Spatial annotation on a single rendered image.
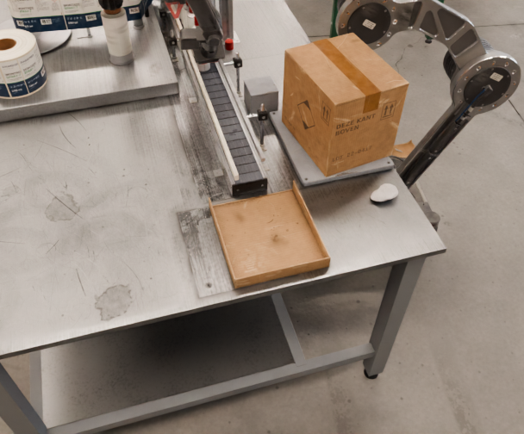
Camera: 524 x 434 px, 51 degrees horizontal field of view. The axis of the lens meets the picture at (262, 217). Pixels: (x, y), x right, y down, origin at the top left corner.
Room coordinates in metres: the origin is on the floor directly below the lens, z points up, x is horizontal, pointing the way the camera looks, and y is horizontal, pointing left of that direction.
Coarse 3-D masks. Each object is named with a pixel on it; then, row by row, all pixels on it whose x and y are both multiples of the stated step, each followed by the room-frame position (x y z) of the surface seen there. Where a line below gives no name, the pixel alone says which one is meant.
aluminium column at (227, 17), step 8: (224, 0) 2.01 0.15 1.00; (232, 0) 2.02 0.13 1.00; (224, 8) 2.01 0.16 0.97; (232, 8) 2.02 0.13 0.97; (224, 16) 2.01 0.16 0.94; (232, 16) 2.02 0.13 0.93; (224, 24) 2.01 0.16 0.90; (232, 24) 2.02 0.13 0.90; (224, 32) 2.01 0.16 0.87; (232, 32) 2.02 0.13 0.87; (224, 40) 2.01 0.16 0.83
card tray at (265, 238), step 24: (288, 192) 1.16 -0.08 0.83; (216, 216) 1.06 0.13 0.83; (240, 216) 1.06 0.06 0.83; (264, 216) 1.06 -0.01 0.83; (288, 216) 1.06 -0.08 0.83; (240, 240) 0.97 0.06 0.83; (264, 240) 0.97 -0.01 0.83; (288, 240) 0.97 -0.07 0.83; (312, 240) 0.98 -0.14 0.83; (240, 264) 0.89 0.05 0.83; (264, 264) 0.89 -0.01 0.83; (288, 264) 0.89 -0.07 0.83; (312, 264) 0.88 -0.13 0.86
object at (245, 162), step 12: (204, 72) 1.71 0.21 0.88; (216, 72) 1.71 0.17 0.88; (204, 84) 1.64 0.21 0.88; (216, 84) 1.64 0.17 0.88; (216, 96) 1.57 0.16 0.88; (228, 96) 1.57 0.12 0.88; (216, 108) 1.50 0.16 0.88; (228, 108) 1.50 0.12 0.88; (228, 120) 1.44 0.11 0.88; (216, 132) 1.38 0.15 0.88; (228, 132) 1.38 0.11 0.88; (240, 132) 1.38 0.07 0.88; (228, 144) 1.32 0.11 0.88; (240, 144) 1.32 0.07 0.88; (240, 156) 1.27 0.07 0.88; (252, 156) 1.27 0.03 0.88; (240, 168) 1.21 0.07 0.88; (252, 168) 1.21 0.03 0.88; (240, 180) 1.16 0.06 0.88; (252, 180) 1.16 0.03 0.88
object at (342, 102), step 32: (288, 64) 1.45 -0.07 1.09; (320, 64) 1.40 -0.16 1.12; (352, 64) 1.41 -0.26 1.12; (384, 64) 1.41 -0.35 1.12; (288, 96) 1.44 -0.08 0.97; (320, 96) 1.28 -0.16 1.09; (352, 96) 1.25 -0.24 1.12; (384, 96) 1.28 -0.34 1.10; (288, 128) 1.43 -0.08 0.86; (320, 128) 1.26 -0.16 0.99; (352, 128) 1.24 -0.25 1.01; (384, 128) 1.29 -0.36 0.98; (320, 160) 1.25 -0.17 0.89; (352, 160) 1.25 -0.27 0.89
